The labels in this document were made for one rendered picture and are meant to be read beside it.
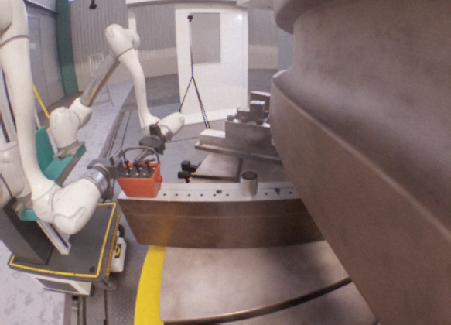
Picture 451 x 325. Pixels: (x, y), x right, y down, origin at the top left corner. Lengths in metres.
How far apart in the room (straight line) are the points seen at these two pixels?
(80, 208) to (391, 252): 0.69
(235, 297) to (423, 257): 0.85
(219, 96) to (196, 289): 3.48
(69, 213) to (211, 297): 0.76
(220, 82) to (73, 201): 3.61
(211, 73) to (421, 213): 3.75
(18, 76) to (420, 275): 0.89
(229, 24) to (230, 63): 0.78
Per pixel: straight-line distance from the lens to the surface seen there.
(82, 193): 0.59
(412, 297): 0.44
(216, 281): 1.09
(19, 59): 0.59
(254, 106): 1.84
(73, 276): 1.36
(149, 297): 1.46
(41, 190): 0.69
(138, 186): 0.95
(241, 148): 1.98
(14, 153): 0.95
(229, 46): 3.96
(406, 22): 0.54
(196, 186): 1.00
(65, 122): 1.29
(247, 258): 1.16
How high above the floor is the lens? 1.30
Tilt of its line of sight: 30 degrees down
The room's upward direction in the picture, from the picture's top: 1 degrees counter-clockwise
